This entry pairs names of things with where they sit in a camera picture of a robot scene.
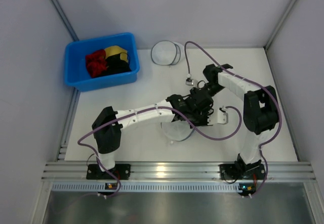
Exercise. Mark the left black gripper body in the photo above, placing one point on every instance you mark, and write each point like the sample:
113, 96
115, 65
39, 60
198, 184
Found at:
205, 116

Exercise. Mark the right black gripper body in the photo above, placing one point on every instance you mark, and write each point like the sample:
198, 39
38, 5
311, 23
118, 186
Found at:
195, 92

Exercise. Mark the white mesh laundry bag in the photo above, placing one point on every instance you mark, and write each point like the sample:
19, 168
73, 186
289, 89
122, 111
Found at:
167, 53
176, 132

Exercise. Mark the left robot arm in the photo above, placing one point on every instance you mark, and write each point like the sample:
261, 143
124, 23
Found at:
174, 108

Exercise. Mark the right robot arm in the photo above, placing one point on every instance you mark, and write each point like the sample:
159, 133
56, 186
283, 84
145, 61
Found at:
261, 112

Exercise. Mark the yellow bra in bin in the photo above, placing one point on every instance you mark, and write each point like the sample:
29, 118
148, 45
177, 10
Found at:
116, 50

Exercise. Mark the black garment in bin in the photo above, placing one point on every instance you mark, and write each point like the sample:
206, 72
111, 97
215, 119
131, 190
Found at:
117, 64

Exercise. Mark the red garment in bin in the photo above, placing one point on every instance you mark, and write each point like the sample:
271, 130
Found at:
96, 64

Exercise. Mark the blue plastic bin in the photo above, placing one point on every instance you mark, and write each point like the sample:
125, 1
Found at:
76, 74

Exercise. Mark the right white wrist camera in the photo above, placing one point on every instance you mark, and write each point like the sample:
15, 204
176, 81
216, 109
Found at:
190, 81

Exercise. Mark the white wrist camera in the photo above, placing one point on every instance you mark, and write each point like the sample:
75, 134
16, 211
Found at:
190, 81
218, 116

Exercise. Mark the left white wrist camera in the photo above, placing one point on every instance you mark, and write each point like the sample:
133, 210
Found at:
218, 116

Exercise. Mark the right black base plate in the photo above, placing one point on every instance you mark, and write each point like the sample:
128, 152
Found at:
241, 171

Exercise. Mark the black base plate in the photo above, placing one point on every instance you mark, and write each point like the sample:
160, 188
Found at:
120, 171
241, 171

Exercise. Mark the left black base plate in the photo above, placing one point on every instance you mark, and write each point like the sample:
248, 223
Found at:
120, 171

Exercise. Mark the aluminium mounting rail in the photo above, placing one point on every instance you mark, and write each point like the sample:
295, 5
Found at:
179, 171

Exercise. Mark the perforated cable duct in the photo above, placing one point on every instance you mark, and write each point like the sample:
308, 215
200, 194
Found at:
147, 187

